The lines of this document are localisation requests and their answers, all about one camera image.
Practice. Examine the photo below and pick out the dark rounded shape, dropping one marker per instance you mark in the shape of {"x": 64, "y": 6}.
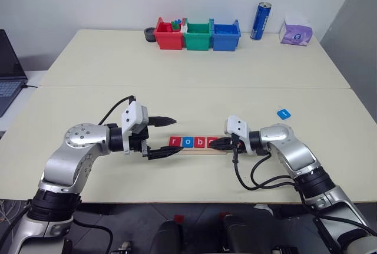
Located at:
{"x": 168, "y": 237}
{"x": 238, "y": 233}

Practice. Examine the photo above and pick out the blue letter tile o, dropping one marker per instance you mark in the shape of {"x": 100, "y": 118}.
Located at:
{"x": 188, "y": 142}

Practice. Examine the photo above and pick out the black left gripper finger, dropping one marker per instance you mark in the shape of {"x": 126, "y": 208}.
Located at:
{"x": 165, "y": 151}
{"x": 162, "y": 121}

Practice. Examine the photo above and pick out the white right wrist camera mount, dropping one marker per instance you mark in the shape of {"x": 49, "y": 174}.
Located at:
{"x": 237, "y": 125}

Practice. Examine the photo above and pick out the green small toy brick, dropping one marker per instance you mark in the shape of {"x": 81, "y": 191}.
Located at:
{"x": 175, "y": 25}

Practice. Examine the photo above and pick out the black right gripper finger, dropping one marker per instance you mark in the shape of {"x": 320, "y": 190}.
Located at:
{"x": 224, "y": 146}
{"x": 224, "y": 140}

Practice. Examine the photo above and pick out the wooden tile rack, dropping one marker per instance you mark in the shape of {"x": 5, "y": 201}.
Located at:
{"x": 200, "y": 151}

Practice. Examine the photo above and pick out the red letter tile b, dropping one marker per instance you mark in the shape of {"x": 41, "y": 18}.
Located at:
{"x": 200, "y": 142}

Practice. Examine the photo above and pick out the purple tissue pack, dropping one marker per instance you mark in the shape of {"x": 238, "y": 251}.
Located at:
{"x": 296, "y": 36}

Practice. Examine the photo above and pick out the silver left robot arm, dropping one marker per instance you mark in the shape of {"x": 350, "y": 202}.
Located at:
{"x": 76, "y": 145}

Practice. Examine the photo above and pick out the dark grey round cup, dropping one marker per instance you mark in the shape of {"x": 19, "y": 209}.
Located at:
{"x": 149, "y": 35}

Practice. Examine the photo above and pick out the green plastic bin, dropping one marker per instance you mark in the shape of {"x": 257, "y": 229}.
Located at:
{"x": 196, "y": 42}

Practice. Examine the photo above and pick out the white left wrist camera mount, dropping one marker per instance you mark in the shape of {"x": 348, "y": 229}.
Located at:
{"x": 134, "y": 115}

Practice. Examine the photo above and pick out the white side table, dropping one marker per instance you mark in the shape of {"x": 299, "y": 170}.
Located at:
{"x": 32, "y": 75}

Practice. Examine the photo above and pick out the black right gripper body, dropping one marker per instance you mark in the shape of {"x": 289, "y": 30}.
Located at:
{"x": 243, "y": 145}

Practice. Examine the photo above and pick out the blue drink can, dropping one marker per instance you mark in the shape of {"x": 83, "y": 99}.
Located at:
{"x": 259, "y": 22}

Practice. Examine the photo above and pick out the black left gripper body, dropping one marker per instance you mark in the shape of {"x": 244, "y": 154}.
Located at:
{"x": 137, "y": 142}

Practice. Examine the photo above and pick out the red letter tile r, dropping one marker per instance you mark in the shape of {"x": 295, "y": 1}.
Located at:
{"x": 175, "y": 142}

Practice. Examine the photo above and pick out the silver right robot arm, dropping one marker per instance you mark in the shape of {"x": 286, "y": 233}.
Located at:
{"x": 294, "y": 151}

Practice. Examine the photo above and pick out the red plastic bin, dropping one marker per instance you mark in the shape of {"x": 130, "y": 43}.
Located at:
{"x": 168, "y": 39}

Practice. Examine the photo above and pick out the dark laptop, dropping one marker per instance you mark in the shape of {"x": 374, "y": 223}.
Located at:
{"x": 9, "y": 68}

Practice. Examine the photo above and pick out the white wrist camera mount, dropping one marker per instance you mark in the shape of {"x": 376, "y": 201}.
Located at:
{"x": 134, "y": 115}
{"x": 237, "y": 125}

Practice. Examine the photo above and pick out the blue plastic bin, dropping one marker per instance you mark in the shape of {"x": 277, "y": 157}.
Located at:
{"x": 224, "y": 42}

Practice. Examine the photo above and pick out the white small toy piece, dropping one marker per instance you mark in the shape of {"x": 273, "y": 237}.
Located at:
{"x": 184, "y": 25}

